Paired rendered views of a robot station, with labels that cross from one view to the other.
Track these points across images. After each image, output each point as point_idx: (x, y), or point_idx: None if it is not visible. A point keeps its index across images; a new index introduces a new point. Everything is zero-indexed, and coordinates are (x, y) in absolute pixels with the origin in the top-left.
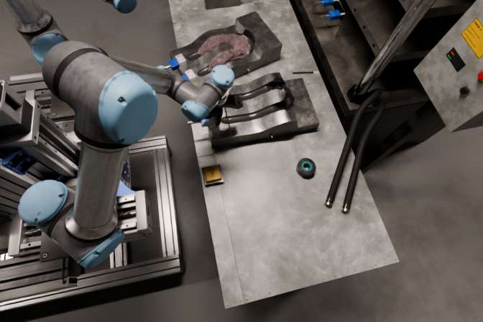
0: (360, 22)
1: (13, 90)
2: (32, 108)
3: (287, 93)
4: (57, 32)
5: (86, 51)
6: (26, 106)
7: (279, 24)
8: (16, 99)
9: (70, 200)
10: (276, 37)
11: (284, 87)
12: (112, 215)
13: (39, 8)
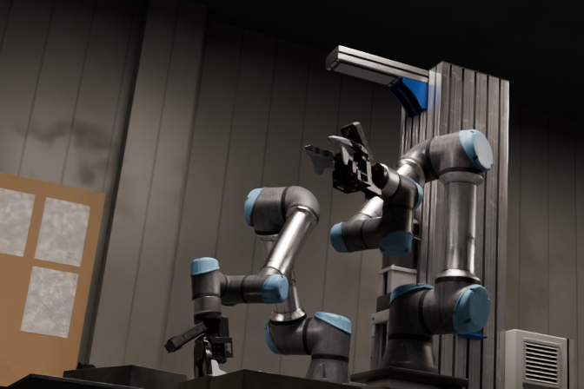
0: None
1: (390, 279)
2: (388, 307)
3: (76, 366)
4: (428, 293)
5: (288, 187)
6: (387, 299)
7: None
8: (388, 286)
9: (313, 320)
10: (77, 369)
11: (79, 366)
12: (273, 311)
13: (444, 264)
